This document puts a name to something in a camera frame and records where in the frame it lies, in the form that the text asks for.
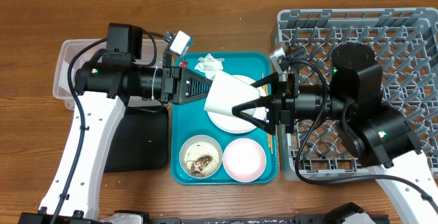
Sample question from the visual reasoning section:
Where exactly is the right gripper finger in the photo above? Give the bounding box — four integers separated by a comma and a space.
232, 95, 274, 134
251, 72, 281, 96

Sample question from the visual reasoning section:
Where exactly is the wooden chopstick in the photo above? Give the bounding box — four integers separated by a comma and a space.
261, 72, 273, 153
263, 84, 274, 154

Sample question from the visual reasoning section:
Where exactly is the white cup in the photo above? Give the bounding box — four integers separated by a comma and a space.
204, 71, 261, 116

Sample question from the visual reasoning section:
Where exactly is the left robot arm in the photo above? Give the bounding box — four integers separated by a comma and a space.
18, 23, 211, 223

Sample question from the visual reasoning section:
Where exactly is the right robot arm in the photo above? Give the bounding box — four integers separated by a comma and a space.
232, 42, 437, 223

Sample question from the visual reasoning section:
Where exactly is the grey dishwasher rack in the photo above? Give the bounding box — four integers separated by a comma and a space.
271, 8, 437, 181

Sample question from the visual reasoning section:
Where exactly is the red foil wrapper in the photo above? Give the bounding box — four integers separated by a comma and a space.
179, 59, 188, 69

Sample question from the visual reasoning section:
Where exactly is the crumpled white tissue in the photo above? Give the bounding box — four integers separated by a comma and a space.
194, 53, 224, 80

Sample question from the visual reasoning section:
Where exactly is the teal serving tray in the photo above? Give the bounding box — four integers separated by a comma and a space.
170, 52, 278, 185

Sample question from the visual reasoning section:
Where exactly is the grey bowl with food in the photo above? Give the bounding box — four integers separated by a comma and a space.
179, 135, 222, 179

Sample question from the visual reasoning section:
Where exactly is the black plastic bin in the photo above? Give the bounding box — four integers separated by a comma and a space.
104, 106, 169, 173

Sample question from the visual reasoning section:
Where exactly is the clear plastic bin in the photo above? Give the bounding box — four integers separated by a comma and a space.
52, 38, 175, 111

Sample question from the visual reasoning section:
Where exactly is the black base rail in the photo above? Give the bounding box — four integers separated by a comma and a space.
147, 214, 326, 224

